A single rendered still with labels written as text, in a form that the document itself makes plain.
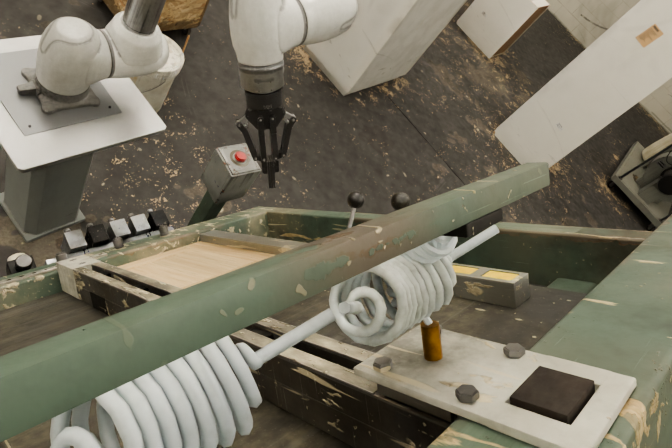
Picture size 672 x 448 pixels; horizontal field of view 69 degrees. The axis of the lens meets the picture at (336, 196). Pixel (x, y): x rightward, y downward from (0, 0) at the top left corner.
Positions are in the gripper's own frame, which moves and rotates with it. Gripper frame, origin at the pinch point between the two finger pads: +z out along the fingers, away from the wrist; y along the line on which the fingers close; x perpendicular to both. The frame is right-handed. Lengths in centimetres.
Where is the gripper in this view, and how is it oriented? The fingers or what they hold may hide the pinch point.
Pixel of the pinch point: (270, 172)
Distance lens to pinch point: 113.0
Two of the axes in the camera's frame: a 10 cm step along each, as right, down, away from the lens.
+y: 9.7, -1.3, 1.9
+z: 0.0, 8.3, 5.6
